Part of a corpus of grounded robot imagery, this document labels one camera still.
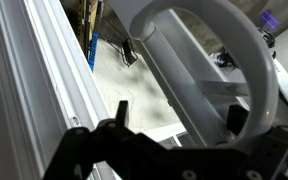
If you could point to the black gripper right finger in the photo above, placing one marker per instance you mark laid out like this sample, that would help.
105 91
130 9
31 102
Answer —
277 156

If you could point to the tan wooden pole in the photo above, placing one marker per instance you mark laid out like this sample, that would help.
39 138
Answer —
82 20

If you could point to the black dustpan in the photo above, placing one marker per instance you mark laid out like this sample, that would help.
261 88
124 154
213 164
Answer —
129 55

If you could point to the white framed sliding glass door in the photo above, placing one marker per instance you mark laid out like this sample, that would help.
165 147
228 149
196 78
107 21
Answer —
184 60

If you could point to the black bag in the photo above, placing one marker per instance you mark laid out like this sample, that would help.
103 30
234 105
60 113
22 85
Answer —
225 60

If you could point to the blue long pole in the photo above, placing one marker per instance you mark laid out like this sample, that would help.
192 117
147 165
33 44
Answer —
93 50

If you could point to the white door jamb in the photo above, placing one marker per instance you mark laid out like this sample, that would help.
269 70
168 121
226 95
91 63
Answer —
34 83

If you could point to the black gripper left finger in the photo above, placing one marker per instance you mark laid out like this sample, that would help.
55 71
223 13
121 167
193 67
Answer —
74 153

